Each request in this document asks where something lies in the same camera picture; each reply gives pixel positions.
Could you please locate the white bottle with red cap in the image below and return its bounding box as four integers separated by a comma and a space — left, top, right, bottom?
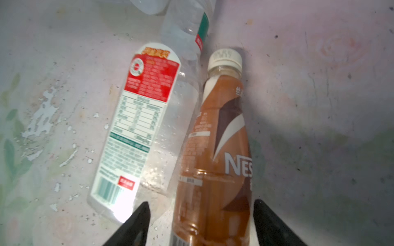
130, 0, 169, 15

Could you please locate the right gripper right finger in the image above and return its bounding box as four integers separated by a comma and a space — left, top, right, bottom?
253, 199, 307, 246

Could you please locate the clear bottle red white label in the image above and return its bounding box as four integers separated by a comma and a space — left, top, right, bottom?
88, 1, 216, 224

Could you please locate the brown tea bottle white cap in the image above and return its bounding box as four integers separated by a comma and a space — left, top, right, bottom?
169, 49, 253, 246

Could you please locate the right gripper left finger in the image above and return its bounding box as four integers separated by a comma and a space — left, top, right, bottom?
103, 202, 151, 246

